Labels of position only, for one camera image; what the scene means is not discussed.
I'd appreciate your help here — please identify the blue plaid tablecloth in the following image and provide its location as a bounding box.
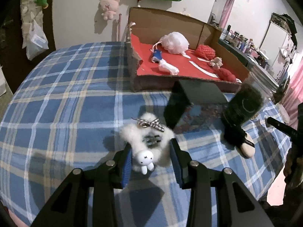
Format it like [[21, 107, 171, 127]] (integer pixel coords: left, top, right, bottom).
[[1, 42, 291, 225]]

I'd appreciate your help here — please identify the dark green covered side table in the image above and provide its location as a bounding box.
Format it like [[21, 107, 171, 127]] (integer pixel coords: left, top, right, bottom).
[[218, 39, 279, 92]]

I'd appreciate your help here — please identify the white wardrobe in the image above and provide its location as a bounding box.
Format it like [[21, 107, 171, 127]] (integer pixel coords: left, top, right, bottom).
[[260, 22, 295, 80]]

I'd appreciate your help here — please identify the dark jar with metal lid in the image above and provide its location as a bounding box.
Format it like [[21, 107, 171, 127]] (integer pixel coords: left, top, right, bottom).
[[222, 65, 278, 126]]

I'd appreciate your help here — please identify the hanging organizer on door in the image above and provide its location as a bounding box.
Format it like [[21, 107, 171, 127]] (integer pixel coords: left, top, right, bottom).
[[20, 0, 43, 48]]

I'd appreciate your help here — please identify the white cloth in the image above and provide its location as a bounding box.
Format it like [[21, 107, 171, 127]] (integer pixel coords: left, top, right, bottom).
[[158, 59, 179, 76]]

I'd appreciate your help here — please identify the pink bear plush on wall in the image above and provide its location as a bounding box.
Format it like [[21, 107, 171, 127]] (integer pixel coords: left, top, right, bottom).
[[99, 0, 120, 21]]

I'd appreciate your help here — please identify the pink curtain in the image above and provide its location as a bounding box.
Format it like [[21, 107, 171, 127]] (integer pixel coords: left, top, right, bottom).
[[282, 60, 302, 129]]

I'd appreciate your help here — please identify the red foam net sleeve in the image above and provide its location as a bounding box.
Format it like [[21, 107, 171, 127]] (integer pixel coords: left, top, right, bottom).
[[195, 45, 216, 61]]

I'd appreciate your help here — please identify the dark patterned tin box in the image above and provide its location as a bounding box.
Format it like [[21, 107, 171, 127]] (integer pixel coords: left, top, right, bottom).
[[164, 80, 228, 134]]

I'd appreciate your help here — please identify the wall mirror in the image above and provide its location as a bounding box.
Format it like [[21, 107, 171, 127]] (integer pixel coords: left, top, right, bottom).
[[208, 0, 235, 29]]

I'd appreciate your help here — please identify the red plush miffy keychain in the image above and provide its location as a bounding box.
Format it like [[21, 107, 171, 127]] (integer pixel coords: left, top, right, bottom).
[[214, 68, 240, 83]]

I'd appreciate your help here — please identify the blue tissue packet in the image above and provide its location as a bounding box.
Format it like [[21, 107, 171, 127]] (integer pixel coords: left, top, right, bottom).
[[151, 49, 162, 64]]

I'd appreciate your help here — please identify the cream scrunchie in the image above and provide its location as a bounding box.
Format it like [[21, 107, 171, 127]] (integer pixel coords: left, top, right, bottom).
[[209, 57, 223, 70]]

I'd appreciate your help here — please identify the dark brown door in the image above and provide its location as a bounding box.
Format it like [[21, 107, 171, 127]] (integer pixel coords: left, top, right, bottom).
[[1, 0, 55, 93]]

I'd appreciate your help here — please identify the cardboard box with red liner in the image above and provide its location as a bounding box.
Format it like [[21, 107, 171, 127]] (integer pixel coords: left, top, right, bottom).
[[126, 7, 249, 93]]

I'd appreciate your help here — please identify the white mesh bath pouf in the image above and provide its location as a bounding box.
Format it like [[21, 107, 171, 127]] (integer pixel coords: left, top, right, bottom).
[[151, 32, 190, 59]]

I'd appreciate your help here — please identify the white plastic bag on door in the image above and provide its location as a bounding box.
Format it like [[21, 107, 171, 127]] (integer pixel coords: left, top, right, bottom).
[[26, 20, 49, 61]]

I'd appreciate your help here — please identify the white fluffy star miffy charm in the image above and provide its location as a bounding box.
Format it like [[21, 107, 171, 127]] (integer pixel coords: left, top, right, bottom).
[[120, 112, 175, 175]]

